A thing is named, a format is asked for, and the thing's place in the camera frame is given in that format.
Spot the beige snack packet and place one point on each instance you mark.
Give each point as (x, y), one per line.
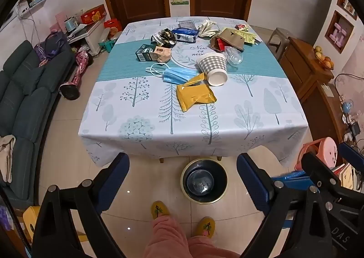
(162, 53)

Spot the grey plastic stool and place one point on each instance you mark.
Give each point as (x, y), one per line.
(277, 37)

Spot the bowl of fruit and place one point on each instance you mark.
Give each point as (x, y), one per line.
(324, 60)

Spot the yellow stool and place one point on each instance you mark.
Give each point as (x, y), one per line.
(30, 216)

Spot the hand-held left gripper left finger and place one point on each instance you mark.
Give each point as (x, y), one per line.
(118, 172)

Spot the black bin with yellow rim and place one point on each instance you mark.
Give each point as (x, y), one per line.
(203, 181)

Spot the blue snack packet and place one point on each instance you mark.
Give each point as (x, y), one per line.
(184, 34)

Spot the silver box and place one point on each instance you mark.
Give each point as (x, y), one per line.
(186, 24)

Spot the white cabinet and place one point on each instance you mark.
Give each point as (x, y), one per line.
(92, 34)

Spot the fruit print wrapper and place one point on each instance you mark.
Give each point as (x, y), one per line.
(241, 26)

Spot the wall shelf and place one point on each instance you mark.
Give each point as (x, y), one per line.
(34, 0)

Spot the yellow snack packet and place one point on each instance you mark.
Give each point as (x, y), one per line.
(196, 97)

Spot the yellow-green printed packet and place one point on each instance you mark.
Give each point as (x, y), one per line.
(249, 37)

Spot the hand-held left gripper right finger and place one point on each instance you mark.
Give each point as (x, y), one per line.
(251, 178)

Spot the red packet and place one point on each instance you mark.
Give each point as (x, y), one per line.
(217, 45)

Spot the brown paper bag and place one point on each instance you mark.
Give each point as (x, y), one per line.
(231, 37)

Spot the small red carton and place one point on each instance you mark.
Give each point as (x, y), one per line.
(112, 26)

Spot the tree print tablecloth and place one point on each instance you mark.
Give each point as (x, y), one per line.
(142, 121)

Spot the blue face mask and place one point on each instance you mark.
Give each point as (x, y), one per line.
(177, 75)

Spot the clear plastic cup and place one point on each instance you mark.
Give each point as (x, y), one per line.
(234, 55)

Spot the pink dumbbells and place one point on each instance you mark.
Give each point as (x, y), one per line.
(338, 33)

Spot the pink hoverboard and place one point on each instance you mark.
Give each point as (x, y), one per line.
(76, 73)

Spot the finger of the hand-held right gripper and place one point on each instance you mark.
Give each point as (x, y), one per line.
(318, 169)
(352, 153)

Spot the stack of books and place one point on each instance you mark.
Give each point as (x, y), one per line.
(348, 175)

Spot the wooden cabinet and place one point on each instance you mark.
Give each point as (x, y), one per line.
(307, 76)

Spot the green carton box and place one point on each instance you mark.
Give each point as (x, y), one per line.
(143, 53)

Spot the pink gift bag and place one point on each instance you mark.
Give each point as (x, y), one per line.
(61, 22)

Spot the large red gift box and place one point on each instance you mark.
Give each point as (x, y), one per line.
(93, 14)

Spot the dark green sofa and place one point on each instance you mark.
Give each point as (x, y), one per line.
(25, 98)

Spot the framed wall picture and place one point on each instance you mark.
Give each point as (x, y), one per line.
(347, 5)

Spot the beige cloth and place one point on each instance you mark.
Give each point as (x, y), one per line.
(7, 152)

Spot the yellow slipper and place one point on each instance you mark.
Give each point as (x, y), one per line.
(159, 209)
(206, 226)

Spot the small blue round lamp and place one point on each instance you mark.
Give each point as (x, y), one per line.
(347, 107)

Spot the purple bag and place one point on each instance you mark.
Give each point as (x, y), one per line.
(52, 47)

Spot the checked paper cup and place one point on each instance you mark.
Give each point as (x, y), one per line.
(213, 63)

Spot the pink pants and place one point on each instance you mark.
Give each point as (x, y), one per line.
(167, 241)

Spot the teal plastic stool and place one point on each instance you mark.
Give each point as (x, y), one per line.
(109, 44)

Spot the pink plastic stool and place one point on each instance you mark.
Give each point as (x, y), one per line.
(324, 147)

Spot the camouflage print wrapper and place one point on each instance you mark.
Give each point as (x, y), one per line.
(163, 37)

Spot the white crumpled paper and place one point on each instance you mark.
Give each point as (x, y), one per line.
(207, 29)

